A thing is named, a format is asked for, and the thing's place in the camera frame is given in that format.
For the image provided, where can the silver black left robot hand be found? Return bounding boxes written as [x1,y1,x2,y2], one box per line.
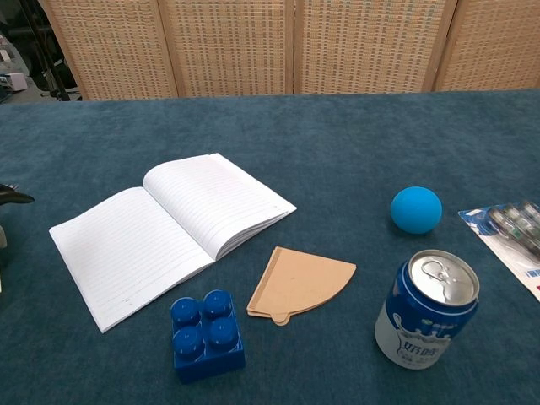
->
[0,183,35,271]

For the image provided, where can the white box device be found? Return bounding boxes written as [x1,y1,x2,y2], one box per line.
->
[0,71,29,92]

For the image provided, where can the open white lined notebook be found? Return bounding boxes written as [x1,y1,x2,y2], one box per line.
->
[48,152,298,334]

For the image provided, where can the black tripod stand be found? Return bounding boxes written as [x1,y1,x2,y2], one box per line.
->
[16,0,81,102]

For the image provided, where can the blue plastic building block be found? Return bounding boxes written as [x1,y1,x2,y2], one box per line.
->
[170,289,246,385]

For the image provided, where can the woven wooden folding screen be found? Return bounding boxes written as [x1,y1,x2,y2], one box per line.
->
[40,0,540,101]

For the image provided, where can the tan paper coffee filters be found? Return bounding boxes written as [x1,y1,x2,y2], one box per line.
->
[246,246,358,327]

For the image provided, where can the teal table cloth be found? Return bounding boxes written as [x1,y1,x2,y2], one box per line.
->
[0,89,540,405]

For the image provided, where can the blue foam ball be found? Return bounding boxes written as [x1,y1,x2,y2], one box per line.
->
[390,186,444,235]

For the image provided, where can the blue and white drink can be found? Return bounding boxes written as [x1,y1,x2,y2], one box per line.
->
[374,249,481,371]

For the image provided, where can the blister pack of clips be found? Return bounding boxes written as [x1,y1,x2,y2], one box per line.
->
[458,200,540,304]

